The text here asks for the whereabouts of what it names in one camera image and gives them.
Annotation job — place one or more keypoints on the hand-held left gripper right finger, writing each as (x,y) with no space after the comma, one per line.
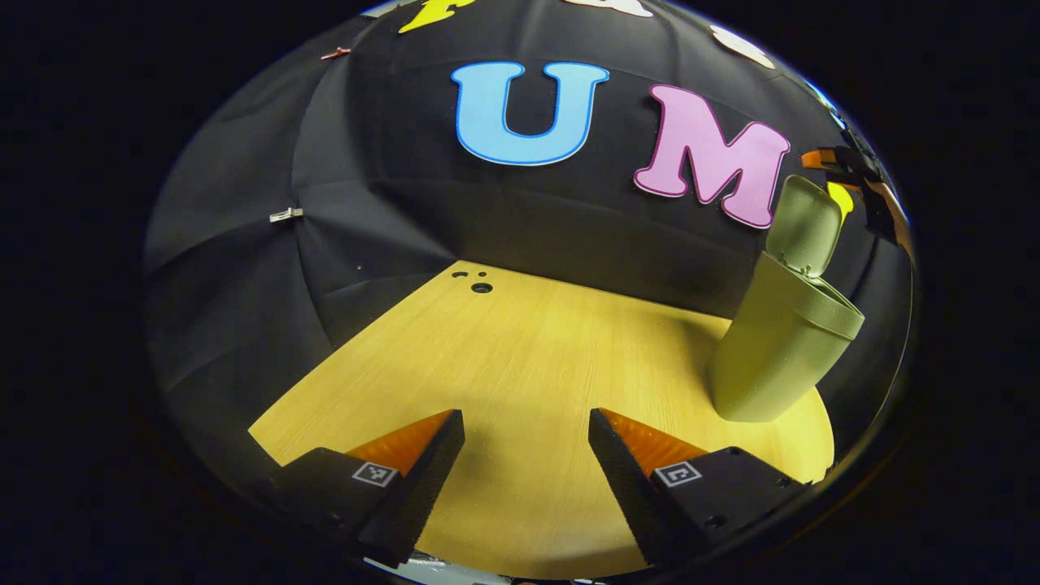
(630,496)

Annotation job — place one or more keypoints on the copper clip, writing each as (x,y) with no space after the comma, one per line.
(335,53)

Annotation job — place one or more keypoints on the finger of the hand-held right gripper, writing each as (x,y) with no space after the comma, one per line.
(884,213)
(851,162)

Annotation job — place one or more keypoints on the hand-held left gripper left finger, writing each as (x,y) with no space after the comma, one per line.
(418,496)

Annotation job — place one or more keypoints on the silver metal clip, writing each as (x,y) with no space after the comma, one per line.
(286,214)

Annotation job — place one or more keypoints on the wooden desktop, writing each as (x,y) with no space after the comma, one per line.
(528,366)

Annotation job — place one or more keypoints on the green desktop garbage bin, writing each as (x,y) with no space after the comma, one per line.
(772,349)

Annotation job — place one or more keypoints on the black backdrop cloth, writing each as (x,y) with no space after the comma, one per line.
(406,203)

